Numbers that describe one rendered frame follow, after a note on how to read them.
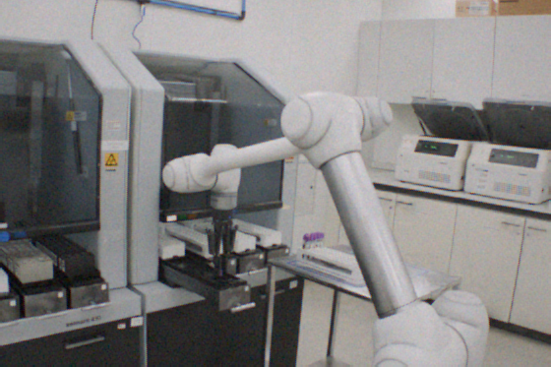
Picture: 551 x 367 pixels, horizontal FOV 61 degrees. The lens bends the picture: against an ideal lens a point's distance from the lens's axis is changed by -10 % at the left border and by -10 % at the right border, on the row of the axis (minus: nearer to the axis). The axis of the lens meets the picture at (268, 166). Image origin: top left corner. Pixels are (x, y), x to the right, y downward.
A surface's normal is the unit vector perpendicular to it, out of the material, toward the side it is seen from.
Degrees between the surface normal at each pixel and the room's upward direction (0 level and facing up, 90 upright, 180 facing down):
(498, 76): 90
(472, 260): 90
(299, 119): 85
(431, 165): 90
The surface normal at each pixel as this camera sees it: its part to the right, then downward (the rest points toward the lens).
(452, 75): -0.71, 0.04
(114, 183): 0.70, 0.13
